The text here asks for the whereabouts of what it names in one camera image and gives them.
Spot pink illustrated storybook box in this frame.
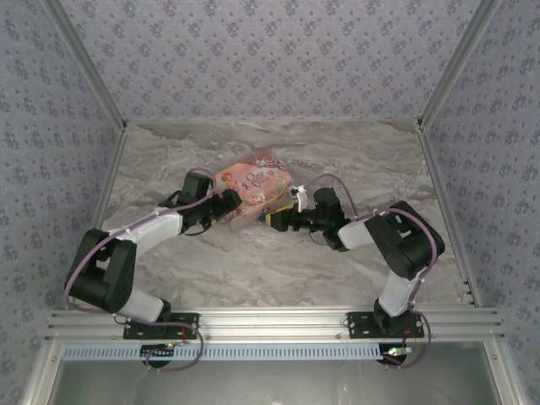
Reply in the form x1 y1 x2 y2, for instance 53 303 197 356
213 149 296 233

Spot grey metal lower panel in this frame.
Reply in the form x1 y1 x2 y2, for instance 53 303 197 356
52 358 497 405

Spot aluminium side rail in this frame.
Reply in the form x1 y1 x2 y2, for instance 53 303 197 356
416 121 483 308
89 125 128 231

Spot slotted aluminium frame beam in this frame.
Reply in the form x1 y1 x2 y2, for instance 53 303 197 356
44 307 505 343

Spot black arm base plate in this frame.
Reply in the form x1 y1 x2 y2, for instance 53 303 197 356
122 311 201 340
346 310 425 339

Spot white slotted cable duct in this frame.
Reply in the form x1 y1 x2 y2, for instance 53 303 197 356
62 342 478 362

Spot aluminium frame corner post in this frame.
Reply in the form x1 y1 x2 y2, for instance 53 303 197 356
44 0 129 130
416 0 504 127

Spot aluminium lower frame post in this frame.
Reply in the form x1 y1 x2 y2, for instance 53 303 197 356
19 341 65 405
480 340 531 405

